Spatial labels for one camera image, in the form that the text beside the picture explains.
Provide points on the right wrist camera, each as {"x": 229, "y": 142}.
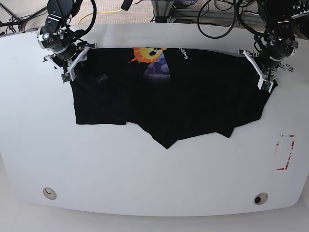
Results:
{"x": 66, "y": 77}

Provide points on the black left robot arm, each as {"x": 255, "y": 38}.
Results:
{"x": 271, "y": 11}

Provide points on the black printed T-shirt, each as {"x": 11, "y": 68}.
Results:
{"x": 171, "y": 93}

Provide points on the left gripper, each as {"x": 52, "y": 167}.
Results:
{"x": 272, "y": 47}

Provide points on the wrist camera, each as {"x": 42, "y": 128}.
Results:
{"x": 266, "y": 86}
{"x": 66, "y": 77}

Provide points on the red tape rectangle marking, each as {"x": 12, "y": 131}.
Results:
{"x": 283, "y": 151}

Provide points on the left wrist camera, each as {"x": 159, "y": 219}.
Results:
{"x": 266, "y": 86}

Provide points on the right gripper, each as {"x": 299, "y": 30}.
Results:
{"x": 55, "y": 37}

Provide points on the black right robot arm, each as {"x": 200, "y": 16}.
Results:
{"x": 65, "y": 8}

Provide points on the table grommet hole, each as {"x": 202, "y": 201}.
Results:
{"x": 260, "y": 198}
{"x": 49, "y": 193}

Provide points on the right table grommet hole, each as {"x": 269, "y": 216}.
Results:
{"x": 260, "y": 198}

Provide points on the left table grommet hole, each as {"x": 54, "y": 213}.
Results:
{"x": 49, "y": 193}

